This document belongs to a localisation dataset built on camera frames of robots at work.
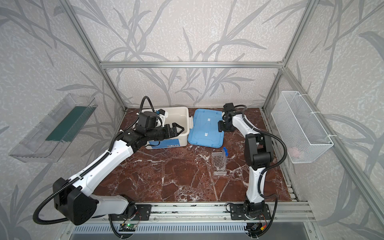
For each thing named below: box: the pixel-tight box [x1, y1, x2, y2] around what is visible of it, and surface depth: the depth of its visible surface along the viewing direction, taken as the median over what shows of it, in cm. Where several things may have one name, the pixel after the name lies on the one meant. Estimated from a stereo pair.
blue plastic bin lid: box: [188, 108, 225, 148], surface depth 107 cm
